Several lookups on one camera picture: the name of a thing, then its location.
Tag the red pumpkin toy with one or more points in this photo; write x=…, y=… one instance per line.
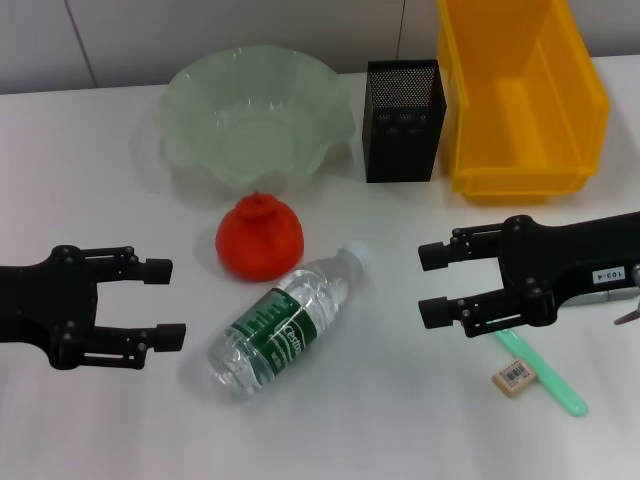
x=260, y=240

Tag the beige eraser with barcode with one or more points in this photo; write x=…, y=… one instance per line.
x=512, y=380

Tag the green wavy glass fruit bowl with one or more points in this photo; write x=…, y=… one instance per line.
x=250, y=125

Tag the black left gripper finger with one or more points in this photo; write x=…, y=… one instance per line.
x=157, y=271
x=170, y=337

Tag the clear green-label water bottle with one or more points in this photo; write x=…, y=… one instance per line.
x=280, y=325

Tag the mint green pen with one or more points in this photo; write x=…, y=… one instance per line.
x=550, y=375

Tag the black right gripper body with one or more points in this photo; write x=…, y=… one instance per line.
x=550, y=260

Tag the black mesh pen holder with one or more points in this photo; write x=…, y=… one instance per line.
x=400, y=145

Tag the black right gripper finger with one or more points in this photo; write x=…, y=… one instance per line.
x=432, y=256
x=435, y=311

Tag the yellow plastic bin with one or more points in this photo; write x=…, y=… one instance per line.
x=525, y=115

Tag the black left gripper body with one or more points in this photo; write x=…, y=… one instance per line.
x=40, y=305

